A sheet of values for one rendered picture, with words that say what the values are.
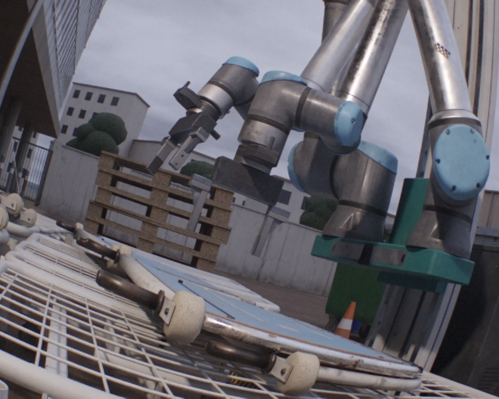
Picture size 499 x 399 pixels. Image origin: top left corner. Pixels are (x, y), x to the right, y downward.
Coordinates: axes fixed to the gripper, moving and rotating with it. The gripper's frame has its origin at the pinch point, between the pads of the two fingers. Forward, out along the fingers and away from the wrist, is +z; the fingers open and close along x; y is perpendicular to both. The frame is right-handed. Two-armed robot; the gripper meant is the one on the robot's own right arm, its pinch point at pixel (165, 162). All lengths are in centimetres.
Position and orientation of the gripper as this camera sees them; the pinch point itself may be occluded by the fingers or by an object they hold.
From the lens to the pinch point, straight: 177.4
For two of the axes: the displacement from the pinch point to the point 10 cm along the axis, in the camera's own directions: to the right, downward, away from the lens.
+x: -5.1, 0.5, 8.6
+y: 6.7, 6.5, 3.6
